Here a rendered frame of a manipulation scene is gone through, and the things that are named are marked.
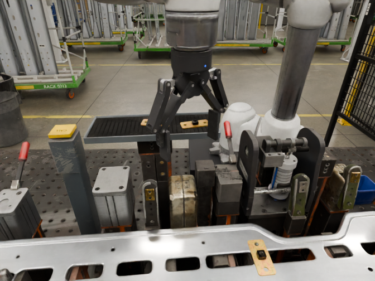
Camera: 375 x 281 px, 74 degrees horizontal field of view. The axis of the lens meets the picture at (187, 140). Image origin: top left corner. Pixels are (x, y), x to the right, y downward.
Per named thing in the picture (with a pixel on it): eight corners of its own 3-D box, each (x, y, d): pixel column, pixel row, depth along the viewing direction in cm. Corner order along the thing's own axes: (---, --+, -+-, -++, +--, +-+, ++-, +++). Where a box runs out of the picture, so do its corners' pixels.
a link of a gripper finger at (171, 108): (197, 85, 47) (192, 81, 46) (166, 136, 47) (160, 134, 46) (183, 80, 49) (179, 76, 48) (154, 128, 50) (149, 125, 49)
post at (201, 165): (194, 263, 85) (197, 170, 65) (193, 250, 90) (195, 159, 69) (209, 262, 86) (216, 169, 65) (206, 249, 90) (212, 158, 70)
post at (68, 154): (80, 245, 92) (45, 142, 69) (85, 228, 98) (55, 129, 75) (101, 243, 92) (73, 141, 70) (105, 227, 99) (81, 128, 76)
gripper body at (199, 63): (195, 40, 50) (195, 86, 54) (159, 45, 45) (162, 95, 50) (223, 47, 45) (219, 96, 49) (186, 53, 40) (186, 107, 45)
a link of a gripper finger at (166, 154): (169, 131, 48) (166, 132, 47) (171, 161, 51) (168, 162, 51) (160, 125, 50) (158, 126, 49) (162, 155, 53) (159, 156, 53)
